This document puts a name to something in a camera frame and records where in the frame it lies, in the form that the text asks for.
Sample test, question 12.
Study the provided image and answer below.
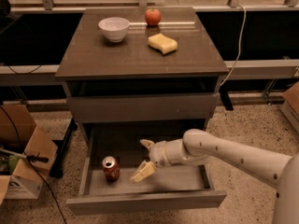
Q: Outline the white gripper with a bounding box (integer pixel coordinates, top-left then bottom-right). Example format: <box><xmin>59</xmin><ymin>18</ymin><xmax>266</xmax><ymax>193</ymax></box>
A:
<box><xmin>130</xmin><ymin>139</ymin><xmax>171</xmax><ymax>183</ymax></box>

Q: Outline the red coke can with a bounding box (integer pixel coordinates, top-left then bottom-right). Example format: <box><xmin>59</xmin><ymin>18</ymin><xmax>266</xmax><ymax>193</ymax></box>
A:
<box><xmin>102</xmin><ymin>156</ymin><xmax>120</xmax><ymax>181</ymax></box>

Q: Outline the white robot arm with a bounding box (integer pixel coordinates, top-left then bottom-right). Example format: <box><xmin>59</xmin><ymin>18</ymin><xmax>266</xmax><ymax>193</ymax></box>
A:
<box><xmin>131</xmin><ymin>129</ymin><xmax>299</xmax><ymax>224</ymax></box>

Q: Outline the open grey middle drawer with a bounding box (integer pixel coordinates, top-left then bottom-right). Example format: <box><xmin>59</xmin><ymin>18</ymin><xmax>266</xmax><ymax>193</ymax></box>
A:
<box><xmin>66</xmin><ymin>119</ymin><xmax>226</xmax><ymax>215</ymax></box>

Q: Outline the closed grey top drawer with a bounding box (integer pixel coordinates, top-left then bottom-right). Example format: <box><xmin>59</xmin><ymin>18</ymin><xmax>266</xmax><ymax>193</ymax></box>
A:
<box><xmin>67</xmin><ymin>94</ymin><xmax>219</xmax><ymax>123</ymax></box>

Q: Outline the grey drawer cabinet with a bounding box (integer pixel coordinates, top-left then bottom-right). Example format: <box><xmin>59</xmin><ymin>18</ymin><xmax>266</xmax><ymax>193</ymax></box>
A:
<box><xmin>55</xmin><ymin>7</ymin><xmax>228</xmax><ymax>141</ymax></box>

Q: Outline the black stand leg left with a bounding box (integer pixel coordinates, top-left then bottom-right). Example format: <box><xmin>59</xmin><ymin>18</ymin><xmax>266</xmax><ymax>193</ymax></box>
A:
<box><xmin>50</xmin><ymin>119</ymin><xmax>78</xmax><ymax>178</ymax></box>

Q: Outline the black stand leg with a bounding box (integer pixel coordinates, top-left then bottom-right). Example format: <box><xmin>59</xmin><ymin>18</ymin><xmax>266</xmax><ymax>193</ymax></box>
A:
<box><xmin>220</xmin><ymin>86</ymin><xmax>234</xmax><ymax>111</ymax></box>
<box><xmin>50</xmin><ymin>119</ymin><xmax>78</xmax><ymax>178</ymax></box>

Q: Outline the black stand leg right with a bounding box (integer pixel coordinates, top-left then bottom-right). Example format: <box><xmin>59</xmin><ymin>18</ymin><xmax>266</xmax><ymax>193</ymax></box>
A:
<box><xmin>220</xmin><ymin>86</ymin><xmax>234</xmax><ymax>111</ymax></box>

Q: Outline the yellow sponge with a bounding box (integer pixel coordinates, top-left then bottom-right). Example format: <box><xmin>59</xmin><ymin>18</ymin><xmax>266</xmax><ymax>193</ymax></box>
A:
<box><xmin>148</xmin><ymin>33</ymin><xmax>178</xmax><ymax>55</ymax></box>

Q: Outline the brown cardboard box left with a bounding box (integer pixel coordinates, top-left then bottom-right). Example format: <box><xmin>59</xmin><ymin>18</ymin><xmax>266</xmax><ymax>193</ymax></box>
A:
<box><xmin>0</xmin><ymin>105</ymin><xmax>57</xmax><ymax>203</ymax></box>

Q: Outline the white ceramic bowl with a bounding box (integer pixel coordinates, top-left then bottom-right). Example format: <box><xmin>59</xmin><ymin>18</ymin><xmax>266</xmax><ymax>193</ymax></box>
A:
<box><xmin>98</xmin><ymin>17</ymin><xmax>130</xmax><ymax>43</ymax></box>

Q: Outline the red apple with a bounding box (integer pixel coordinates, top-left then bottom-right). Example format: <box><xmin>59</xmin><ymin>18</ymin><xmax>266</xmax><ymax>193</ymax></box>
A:
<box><xmin>144</xmin><ymin>8</ymin><xmax>162</xmax><ymax>26</ymax></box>

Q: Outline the black handled tool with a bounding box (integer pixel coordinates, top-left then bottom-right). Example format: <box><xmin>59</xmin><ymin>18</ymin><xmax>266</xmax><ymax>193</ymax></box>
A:
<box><xmin>0</xmin><ymin>148</ymin><xmax>49</xmax><ymax>163</ymax></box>

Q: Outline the black cable on floor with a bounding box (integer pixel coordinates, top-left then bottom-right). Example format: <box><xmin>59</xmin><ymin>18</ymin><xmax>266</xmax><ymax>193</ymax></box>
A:
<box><xmin>0</xmin><ymin>105</ymin><xmax>68</xmax><ymax>224</ymax></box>

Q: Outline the white cable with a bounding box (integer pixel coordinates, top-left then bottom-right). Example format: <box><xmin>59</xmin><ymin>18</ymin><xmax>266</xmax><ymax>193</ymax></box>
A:
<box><xmin>220</xmin><ymin>4</ymin><xmax>247</xmax><ymax>88</ymax></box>

